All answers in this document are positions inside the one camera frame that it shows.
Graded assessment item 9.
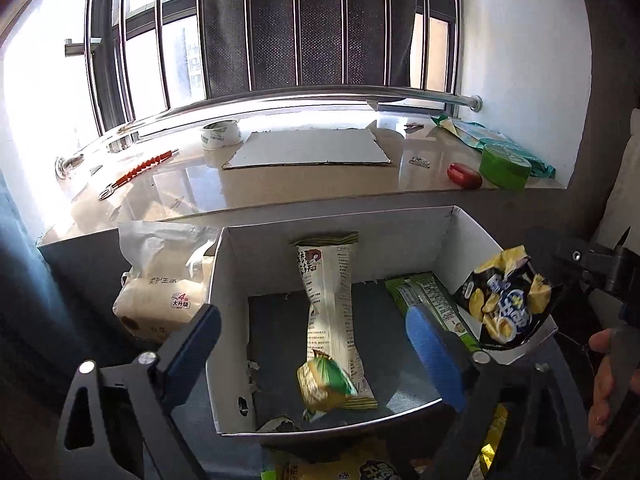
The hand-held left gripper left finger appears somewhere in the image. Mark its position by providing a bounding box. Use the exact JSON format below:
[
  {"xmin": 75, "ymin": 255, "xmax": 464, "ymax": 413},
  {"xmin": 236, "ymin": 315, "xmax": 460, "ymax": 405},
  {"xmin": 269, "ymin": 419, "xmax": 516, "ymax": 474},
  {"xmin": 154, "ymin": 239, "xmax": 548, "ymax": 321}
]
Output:
[{"xmin": 55, "ymin": 304, "xmax": 223, "ymax": 480}]

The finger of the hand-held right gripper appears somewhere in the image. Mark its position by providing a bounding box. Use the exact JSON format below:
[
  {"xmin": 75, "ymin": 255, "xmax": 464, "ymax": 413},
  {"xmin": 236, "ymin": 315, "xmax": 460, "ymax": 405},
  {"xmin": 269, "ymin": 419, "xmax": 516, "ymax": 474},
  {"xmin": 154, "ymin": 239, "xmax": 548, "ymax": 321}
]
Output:
[{"xmin": 522, "ymin": 227, "xmax": 608, "ymax": 283}]

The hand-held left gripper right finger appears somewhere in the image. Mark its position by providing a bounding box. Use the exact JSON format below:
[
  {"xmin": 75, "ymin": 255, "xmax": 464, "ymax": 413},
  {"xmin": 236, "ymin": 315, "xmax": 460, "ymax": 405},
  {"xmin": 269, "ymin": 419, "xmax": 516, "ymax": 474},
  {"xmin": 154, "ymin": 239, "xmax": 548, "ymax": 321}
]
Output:
[{"xmin": 405, "ymin": 305, "xmax": 590, "ymax": 480}]

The white cardboard box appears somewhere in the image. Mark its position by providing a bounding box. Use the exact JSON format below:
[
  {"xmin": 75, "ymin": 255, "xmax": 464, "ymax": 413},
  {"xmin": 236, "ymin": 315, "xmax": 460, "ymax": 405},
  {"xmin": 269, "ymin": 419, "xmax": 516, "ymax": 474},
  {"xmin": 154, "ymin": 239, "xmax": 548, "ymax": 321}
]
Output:
[{"xmin": 209, "ymin": 205, "xmax": 559, "ymax": 436}]

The black yellow chips packet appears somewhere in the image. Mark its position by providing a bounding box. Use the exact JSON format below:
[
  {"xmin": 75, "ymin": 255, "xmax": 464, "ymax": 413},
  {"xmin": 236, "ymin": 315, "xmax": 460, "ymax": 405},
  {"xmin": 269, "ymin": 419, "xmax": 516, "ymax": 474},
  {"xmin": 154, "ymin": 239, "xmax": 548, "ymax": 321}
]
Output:
[{"xmin": 454, "ymin": 245, "xmax": 566, "ymax": 347}]

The narrow yellow snack packet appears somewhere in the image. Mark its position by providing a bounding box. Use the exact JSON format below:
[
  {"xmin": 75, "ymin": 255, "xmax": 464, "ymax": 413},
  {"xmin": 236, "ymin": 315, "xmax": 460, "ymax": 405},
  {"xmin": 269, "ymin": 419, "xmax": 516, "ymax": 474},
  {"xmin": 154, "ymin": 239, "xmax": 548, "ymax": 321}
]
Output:
[{"xmin": 479, "ymin": 402, "xmax": 509, "ymax": 476}]

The small green gold snack packet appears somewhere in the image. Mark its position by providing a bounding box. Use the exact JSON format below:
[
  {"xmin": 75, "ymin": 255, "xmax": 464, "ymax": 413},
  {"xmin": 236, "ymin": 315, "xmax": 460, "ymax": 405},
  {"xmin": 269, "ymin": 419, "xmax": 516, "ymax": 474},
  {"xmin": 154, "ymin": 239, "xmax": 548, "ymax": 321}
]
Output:
[{"xmin": 296, "ymin": 351, "xmax": 359, "ymax": 414}]

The long white snack packet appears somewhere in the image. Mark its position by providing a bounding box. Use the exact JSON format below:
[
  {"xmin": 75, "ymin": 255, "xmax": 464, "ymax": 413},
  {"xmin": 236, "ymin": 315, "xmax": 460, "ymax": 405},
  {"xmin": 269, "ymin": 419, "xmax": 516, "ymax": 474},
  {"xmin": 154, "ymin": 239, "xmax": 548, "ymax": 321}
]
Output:
[{"xmin": 290, "ymin": 231, "xmax": 379, "ymax": 412}]

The large yellow snack packet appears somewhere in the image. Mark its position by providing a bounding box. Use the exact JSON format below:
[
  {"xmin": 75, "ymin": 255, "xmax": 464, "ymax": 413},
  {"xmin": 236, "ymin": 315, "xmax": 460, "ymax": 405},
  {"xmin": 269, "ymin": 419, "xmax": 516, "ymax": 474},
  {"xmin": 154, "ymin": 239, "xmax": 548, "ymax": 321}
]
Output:
[{"xmin": 260, "ymin": 435, "xmax": 403, "ymax": 480}]

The person's right hand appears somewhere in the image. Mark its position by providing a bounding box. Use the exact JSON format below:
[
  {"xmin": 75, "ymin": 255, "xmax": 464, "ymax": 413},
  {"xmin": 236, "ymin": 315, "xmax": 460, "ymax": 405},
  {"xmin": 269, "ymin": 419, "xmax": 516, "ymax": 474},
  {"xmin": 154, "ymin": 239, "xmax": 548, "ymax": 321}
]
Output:
[{"xmin": 587, "ymin": 329, "xmax": 620, "ymax": 439}]

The white tissue pack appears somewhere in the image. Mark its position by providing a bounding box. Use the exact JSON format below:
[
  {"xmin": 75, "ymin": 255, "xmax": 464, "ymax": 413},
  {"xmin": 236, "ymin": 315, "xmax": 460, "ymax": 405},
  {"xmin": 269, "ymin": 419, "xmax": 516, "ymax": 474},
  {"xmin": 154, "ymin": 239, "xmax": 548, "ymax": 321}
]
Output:
[{"xmin": 112, "ymin": 220, "xmax": 221, "ymax": 344}]

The white board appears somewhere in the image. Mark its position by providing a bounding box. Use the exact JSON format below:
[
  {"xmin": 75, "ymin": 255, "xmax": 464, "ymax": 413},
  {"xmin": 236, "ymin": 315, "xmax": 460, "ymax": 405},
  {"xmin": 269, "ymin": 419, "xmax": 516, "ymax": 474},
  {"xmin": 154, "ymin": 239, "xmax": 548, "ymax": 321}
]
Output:
[{"xmin": 592, "ymin": 107, "xmax": 640, "ymax": 253}]

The green round container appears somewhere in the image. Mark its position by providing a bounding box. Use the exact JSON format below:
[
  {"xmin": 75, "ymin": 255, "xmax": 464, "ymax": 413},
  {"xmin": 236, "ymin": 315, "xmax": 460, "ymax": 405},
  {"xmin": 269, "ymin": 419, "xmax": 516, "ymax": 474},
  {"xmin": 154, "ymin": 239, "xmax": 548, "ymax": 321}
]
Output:
[{"xmin": 477, "ymin": 142, "xmax": 533, "ymax": 191}]

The small red object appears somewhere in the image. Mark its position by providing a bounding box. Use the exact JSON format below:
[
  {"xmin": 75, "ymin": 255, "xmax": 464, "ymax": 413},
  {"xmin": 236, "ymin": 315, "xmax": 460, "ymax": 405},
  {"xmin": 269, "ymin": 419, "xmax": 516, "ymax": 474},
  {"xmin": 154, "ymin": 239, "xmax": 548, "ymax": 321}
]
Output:
[{"xmin": 446, "ymin": 162, "xmax": 483, "ymax": 190}]

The green wipes packet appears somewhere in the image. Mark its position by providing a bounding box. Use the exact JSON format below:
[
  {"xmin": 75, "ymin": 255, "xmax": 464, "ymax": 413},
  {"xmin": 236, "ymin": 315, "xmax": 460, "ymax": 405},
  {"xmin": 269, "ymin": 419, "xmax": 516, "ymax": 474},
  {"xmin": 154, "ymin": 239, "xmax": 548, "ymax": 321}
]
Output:
[{"xmin": 431, "ymin": 114, "xmax": 557, "ymax": 180}]

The red beaded tool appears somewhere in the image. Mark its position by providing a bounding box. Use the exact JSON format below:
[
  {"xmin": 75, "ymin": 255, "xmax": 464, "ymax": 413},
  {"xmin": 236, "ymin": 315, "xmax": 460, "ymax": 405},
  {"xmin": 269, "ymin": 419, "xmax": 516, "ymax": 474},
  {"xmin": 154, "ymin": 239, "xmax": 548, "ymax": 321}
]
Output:
[{"xmin": 97, "ymin": 147, "xmax": 180, "ymax": 201}]

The blue curtain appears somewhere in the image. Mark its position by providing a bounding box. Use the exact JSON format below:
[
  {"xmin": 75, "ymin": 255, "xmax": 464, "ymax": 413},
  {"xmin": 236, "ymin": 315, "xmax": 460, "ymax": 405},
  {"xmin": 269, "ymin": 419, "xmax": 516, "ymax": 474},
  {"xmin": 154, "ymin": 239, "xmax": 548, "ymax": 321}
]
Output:
[{"xmin": 0, "ymin": 167, "xmax": 68, "ymax": 376}]

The white tape roll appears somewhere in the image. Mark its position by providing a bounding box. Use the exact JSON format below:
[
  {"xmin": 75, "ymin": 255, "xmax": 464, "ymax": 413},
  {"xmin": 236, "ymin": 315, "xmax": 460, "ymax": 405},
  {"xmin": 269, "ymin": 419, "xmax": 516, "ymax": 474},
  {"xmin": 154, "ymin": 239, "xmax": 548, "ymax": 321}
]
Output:
[{"xmin": 200, "ymin": 118, "xmax": 242, "ymax": 151}]

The flat cardboard sheet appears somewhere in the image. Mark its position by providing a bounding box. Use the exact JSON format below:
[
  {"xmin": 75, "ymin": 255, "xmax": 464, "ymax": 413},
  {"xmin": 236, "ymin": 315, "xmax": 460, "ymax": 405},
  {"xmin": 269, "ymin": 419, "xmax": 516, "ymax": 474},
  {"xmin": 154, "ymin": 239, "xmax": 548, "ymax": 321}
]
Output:
[{"xmin": 221, "ymin": 129, "xmax": 393, "ymax": 170}]

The window security grille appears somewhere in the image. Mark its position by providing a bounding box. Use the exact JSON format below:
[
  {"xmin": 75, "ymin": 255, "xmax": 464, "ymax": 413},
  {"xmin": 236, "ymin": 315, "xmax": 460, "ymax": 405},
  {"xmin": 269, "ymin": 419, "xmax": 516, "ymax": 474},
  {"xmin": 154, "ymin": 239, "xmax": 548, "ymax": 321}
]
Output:
[{"xmin": 84, "ymin": 0, "xmax": 462, "ymax": 133}]

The dark mesh cloth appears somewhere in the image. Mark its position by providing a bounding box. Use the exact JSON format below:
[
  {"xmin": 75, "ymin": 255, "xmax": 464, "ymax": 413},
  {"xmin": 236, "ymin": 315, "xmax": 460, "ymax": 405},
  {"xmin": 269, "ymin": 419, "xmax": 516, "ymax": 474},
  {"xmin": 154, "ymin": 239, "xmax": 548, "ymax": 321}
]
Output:
[{"xmin": 197, "ymin": 0, "xmax": 419, "ymax": 102}]

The steel window rail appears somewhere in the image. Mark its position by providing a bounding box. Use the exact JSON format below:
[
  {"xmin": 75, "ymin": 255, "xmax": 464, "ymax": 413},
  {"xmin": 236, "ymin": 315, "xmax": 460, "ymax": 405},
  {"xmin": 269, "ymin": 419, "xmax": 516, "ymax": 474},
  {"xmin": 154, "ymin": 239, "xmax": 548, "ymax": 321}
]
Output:
[{"xmin": 55, "ymin": 85, "xmax": 484, "ymax": 181}]

